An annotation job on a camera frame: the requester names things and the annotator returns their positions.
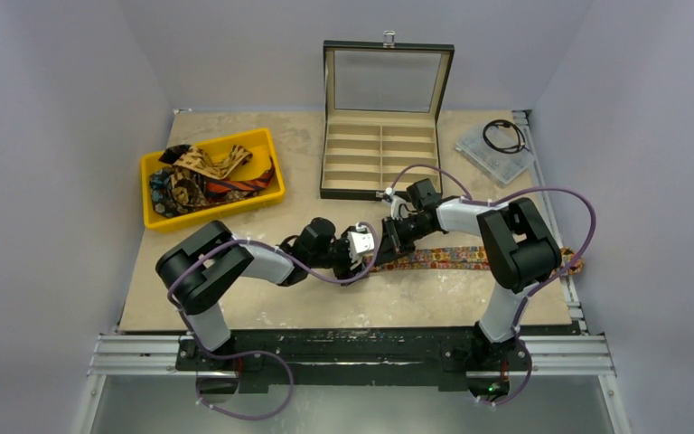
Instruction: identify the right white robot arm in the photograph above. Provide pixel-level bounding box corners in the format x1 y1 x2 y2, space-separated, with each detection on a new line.
375 179 562 368

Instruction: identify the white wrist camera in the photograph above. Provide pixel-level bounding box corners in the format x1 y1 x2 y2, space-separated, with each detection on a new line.
346 222 377 262
381 187 410 221

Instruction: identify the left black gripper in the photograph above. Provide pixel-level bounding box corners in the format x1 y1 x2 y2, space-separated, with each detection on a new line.
308 228 368 284

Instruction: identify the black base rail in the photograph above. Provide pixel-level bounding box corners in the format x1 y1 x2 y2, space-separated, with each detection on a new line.
173 325 539 397

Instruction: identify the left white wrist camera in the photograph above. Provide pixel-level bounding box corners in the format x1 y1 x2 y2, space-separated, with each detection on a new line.
346 222 377 262

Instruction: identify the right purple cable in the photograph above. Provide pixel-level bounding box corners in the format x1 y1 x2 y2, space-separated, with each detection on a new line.
389 165 598 410

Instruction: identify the black coiled cable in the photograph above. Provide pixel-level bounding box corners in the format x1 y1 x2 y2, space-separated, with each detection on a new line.
482 118 528 156

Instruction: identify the orange black striped tie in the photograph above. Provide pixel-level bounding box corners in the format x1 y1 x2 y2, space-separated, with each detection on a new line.
202 158 276 203

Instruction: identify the colourful patterned tie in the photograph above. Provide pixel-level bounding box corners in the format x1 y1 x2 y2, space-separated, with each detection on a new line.
370 245 585 277

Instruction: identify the dark blue patterned tie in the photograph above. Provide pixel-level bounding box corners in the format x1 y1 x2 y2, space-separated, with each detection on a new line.
148 166 209 218

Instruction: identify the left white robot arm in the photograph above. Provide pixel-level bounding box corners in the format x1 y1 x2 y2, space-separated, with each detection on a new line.
155 218 376 370

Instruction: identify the black compartment display case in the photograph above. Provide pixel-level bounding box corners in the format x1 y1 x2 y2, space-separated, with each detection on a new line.
319 31 455 201

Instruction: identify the clear plastic box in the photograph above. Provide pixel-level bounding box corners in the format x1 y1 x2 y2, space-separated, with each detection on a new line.
455 118 536 186

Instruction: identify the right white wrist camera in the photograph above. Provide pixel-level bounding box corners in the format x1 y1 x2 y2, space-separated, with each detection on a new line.
381 187 410 221

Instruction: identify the purple cable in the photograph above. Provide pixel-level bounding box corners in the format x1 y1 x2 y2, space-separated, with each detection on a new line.
389 165 598 410
165 222 381 422

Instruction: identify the tan patterned tie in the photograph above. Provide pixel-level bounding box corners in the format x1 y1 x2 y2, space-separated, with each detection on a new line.
163 144 252 180

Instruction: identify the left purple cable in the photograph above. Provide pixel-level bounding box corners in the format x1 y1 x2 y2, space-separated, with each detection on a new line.
165 222 381 422

